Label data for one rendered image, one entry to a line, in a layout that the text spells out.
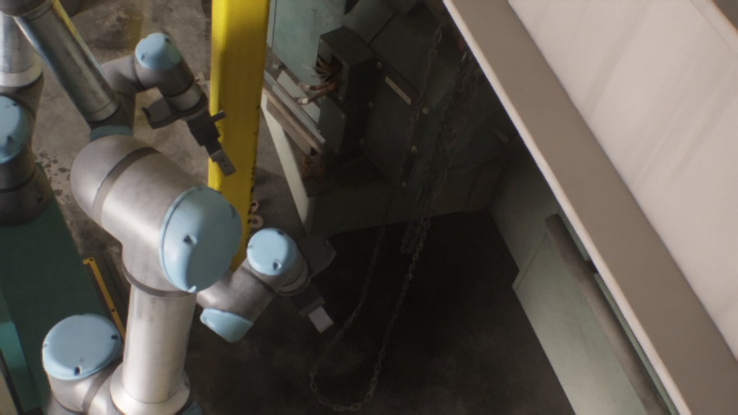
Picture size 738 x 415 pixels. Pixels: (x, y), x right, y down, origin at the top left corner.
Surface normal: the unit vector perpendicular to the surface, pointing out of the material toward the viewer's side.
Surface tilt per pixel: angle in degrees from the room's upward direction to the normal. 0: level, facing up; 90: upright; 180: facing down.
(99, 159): 28
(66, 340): 7
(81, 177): 56
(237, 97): 90
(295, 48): 90
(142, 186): 15
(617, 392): 90
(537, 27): 90
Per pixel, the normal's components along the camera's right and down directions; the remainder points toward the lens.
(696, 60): -0.94, 0.15
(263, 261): -0.11, -0.33
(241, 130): 0.31, 0.77
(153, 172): 0.19, -0.67
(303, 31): -0.78, 0.40
